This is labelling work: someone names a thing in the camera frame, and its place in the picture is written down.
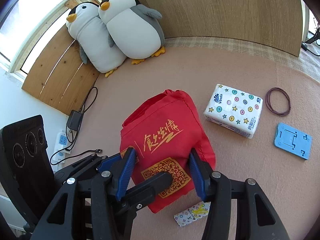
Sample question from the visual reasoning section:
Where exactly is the large wooden board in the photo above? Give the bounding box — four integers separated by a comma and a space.
139, 0, 303, 56

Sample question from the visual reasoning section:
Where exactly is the red fabric tote bag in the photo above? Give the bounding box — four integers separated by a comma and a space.
120, 89, 216, 213

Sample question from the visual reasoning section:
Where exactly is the patterned lighter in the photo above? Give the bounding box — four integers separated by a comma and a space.
174, 202, 210, 227

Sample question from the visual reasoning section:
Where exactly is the white power strip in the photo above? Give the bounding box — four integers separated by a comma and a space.
52, 131, 71, 165

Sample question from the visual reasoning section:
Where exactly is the patterned tissue pack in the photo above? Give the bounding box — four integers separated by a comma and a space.
203, 84, 263, 139

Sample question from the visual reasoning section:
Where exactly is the larger penguin plush toy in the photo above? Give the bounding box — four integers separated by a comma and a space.
66, 2, 126, 77

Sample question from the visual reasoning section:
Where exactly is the black power adapter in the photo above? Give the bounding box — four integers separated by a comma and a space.
66, 110, 83, 132

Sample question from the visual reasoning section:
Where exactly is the blue plastic phone stand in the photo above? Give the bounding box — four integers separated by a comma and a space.
274, 122, 312, 160

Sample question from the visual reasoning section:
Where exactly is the brown hair tie loop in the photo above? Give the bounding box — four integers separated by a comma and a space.
265, 87, 292, 117

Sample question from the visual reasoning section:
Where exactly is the pine slat headboard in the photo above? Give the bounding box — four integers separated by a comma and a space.
22, 11, 99, 115

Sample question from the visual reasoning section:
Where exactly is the smaller penguin plush toy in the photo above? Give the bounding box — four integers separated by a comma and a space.
98, 0, 165, 64

